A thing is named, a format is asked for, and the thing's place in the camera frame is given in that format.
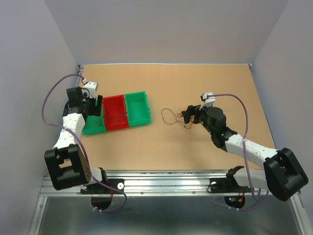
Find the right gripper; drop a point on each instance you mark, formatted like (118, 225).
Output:
(193, 109)

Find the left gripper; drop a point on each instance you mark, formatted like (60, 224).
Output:
(96, 110)

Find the green bin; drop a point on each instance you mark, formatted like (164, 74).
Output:
(137, 107)
(94, 125)

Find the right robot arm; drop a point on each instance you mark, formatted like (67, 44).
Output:
(276, 171)

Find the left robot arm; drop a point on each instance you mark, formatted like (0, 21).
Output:
(66, 161)

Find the red bin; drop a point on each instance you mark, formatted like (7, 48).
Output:
(115, 114)

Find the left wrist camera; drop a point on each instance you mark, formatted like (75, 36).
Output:
(89, 89)

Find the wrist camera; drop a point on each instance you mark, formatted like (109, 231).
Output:
(208, 99)
(89, 89)

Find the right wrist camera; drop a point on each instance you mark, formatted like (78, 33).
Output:
(208, 99)

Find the aluminium rail frame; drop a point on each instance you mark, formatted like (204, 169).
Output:
(168, 156)

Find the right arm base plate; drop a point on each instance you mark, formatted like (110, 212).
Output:
(220, 187)

